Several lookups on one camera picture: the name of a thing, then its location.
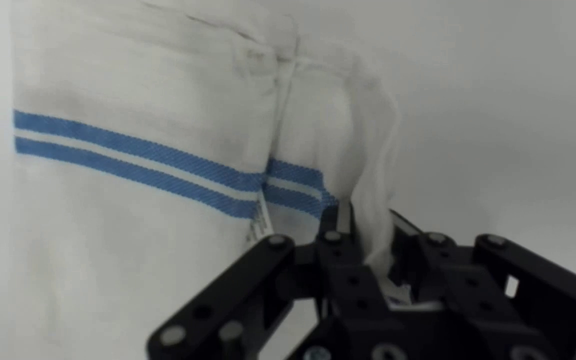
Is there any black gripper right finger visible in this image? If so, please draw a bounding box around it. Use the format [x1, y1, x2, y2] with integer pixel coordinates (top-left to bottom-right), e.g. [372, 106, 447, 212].
[391, 212, 576, 360]

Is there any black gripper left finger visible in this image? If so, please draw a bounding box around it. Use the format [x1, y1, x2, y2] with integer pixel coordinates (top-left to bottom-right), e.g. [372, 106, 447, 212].
[147, 203, 362, 360]

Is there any white towel with blue stripes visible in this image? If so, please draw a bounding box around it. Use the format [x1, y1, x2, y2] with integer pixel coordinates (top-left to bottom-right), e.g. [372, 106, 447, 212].
[8, 0, 396, 360]

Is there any round white table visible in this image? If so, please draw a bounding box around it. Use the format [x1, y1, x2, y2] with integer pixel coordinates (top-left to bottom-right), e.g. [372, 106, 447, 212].
[0, 0, 576, 360]

